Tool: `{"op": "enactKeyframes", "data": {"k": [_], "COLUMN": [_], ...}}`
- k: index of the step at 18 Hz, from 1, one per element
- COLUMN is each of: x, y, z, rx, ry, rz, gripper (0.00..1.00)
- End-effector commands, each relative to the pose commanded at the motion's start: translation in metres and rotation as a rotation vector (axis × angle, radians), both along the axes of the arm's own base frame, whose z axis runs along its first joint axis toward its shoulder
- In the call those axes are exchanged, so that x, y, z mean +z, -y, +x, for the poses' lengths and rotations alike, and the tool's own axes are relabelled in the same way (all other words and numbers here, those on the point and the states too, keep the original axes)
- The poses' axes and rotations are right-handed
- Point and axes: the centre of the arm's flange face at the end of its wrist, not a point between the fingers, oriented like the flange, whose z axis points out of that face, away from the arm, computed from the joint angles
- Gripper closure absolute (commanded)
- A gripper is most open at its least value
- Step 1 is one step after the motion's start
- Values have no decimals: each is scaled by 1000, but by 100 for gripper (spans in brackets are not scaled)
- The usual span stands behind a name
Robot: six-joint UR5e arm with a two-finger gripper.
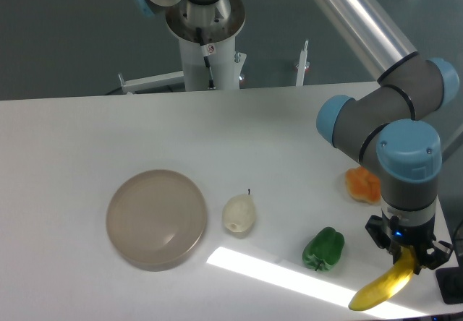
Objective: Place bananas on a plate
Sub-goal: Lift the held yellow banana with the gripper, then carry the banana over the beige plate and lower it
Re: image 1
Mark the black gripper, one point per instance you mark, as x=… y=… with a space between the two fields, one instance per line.
x=396 y=228

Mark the yellow banana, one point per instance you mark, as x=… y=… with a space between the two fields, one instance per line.
x=386 y=285

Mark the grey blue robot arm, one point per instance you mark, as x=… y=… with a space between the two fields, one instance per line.
x=384 y=132

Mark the beige round plate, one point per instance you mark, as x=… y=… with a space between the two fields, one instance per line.
x=155 y=219

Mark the black device at table edge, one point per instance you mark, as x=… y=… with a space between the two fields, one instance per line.
x=450 y=279

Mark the orange bell pepper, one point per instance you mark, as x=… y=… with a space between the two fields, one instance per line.
x=362 y=185

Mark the green bell pepper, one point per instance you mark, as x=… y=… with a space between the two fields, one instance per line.
x=323 y=252

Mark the white pear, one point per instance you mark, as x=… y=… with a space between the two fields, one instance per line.
x=239 y=215

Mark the white frame bracket right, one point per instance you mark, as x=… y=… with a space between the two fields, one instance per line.
x=302 y=65

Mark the white frame bracket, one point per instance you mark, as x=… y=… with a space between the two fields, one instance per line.
x=150 y=83
x=302 y=65

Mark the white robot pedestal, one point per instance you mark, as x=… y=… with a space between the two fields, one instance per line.
x=206 y=31

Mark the white frame bracket left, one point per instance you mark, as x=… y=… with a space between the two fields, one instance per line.
x=150 y=83

